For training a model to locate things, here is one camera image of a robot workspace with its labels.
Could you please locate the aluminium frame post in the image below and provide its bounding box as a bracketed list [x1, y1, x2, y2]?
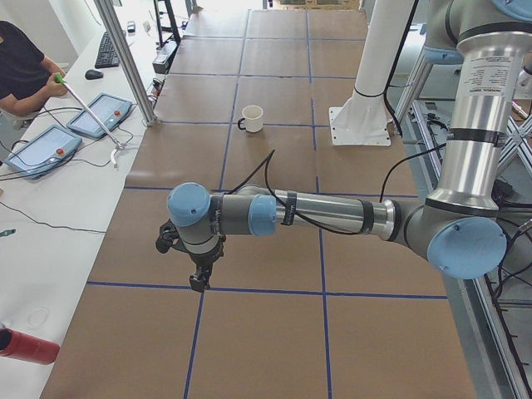
[94, 0, 157, 126]

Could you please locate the far teach pendant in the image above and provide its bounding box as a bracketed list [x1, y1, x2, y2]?
[66, 93, 133, 139]

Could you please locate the person in black shirt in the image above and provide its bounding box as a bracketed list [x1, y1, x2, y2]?
[1, 21, 67, 118]

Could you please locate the teach pendant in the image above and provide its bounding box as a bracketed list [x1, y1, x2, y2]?
[4, 125, 82, 179]
[66, 93, 133, 139]

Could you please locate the black computer mouse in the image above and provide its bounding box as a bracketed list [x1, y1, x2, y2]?
[85, 69, 104, 81]

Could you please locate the red bottle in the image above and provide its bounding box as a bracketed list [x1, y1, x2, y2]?
[1, 328, 60, 365]

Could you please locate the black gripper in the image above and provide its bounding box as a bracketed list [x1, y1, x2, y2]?
[189, 239, 226, 291]

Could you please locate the near teach pendant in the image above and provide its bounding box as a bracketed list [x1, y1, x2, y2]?
[4, 125, 82, 179]

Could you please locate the reacher grabber stick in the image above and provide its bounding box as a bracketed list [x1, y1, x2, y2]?
[52, 72, 126, 169]

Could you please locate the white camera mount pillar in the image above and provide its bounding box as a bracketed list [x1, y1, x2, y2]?
[329, 0, 417, 146]

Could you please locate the white smiley face mug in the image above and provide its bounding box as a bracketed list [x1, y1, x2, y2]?
[237, 105, 264, 133]

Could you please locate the black keyboard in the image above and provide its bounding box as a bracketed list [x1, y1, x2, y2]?
[95, 32, 120, 69]

